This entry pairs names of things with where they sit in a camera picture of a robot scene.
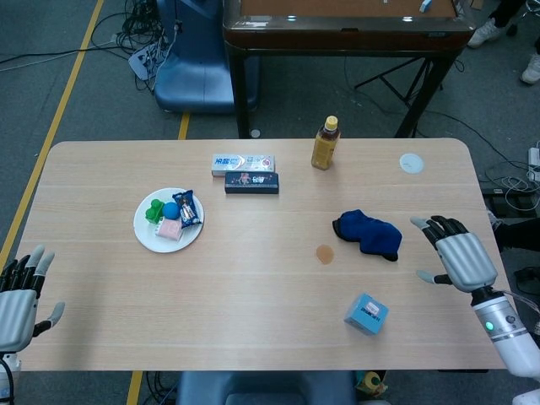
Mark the white printed paper sheet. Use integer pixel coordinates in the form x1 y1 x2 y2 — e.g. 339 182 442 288
127 45 161 80

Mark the pink white packet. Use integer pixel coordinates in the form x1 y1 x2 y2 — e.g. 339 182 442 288
154 219 185 242

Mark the white toothpaste box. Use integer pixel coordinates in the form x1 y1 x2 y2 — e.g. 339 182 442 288
210 153 277 178

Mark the dark brown wooden table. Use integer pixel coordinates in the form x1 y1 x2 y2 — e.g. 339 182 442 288
222 0 477 139

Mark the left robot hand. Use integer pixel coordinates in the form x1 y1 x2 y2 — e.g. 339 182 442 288
0 246 66 352

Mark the blue snack packet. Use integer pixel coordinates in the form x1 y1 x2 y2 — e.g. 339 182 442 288
171 189 203 230

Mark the green toy block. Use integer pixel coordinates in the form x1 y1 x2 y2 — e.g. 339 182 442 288
145 197 165 225

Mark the white round table grommet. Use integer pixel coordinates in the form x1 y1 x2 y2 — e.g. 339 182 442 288
399 152 424 174

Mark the white power strip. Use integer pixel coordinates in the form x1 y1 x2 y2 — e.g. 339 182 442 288
526 146 540 182

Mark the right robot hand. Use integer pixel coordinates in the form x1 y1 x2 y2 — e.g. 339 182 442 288
409 215 499 294

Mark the yellow tea bottle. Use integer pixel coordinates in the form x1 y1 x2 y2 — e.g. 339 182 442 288
310 116 341 172

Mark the light blue cube box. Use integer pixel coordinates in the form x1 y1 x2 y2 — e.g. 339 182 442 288
343 292 391 338

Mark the blue cloth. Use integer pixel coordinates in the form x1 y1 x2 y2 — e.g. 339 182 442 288
331 208 403 263

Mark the dark blue rectangular box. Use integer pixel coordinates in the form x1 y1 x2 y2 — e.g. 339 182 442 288
224 170 280 196

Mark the white round plate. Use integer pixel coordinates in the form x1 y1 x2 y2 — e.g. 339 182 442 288
132 187 206 254

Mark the black tripod stand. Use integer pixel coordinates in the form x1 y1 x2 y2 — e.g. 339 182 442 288
353 53 445 106

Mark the white sneaker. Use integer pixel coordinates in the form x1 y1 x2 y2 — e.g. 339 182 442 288
467 17 503 49
519 51 540 85

